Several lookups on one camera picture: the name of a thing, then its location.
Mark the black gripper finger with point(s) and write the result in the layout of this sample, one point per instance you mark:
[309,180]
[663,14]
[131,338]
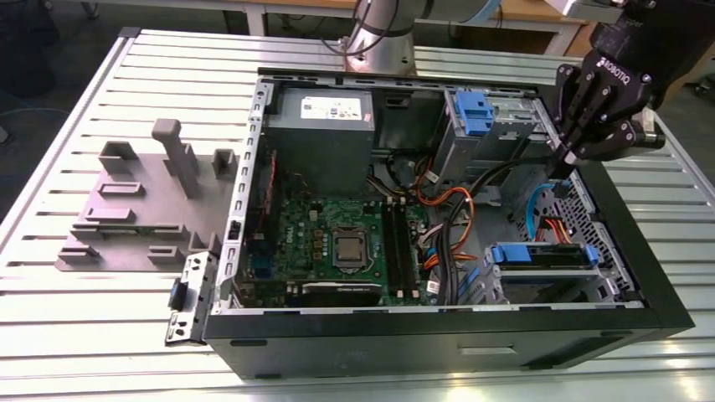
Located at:
[575,109]
[626,138]

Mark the hard disk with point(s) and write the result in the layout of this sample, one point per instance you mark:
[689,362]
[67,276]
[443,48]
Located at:
[514,254]

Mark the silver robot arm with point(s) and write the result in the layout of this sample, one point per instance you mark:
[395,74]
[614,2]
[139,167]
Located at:
[386,46]

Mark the silver disk bay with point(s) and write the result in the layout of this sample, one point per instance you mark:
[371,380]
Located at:
[545,273]

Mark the blue drive bay latch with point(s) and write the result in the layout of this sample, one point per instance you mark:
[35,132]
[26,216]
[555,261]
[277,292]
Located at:
[473,113]

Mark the silver optical drive bay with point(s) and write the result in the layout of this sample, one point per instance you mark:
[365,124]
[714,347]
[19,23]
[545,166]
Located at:
[463,155]

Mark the black RAM slot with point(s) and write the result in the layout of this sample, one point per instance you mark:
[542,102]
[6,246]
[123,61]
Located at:
[394,247]
[409,247]

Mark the grey power supply unit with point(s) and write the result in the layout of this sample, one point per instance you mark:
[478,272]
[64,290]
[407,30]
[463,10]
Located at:
[318,159]

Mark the silver CPU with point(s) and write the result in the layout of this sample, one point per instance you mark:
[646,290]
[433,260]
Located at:
[349,250]

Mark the CPU socket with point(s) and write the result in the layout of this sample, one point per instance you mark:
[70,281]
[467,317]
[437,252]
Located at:
[351,268]

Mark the green motherboard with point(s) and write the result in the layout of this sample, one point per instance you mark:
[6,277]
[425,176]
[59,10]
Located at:
[302,259]

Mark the black graphics card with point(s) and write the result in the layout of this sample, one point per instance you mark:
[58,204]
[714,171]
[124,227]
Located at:
[335,293]

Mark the black PC case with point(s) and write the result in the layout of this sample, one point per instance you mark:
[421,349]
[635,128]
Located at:
[391,347]

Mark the grey parts rack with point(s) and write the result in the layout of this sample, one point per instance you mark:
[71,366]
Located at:
[146,209]

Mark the blue VGA port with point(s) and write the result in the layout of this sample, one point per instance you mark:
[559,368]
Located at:
[179,295]

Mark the green RAM stick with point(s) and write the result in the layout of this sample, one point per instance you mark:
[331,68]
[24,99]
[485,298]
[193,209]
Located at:
[120,231]

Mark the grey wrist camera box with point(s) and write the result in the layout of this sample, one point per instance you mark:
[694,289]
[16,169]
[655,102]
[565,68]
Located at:
[581,8]

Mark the wooden desk white frame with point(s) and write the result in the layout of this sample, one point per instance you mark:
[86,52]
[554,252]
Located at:
[525,21]

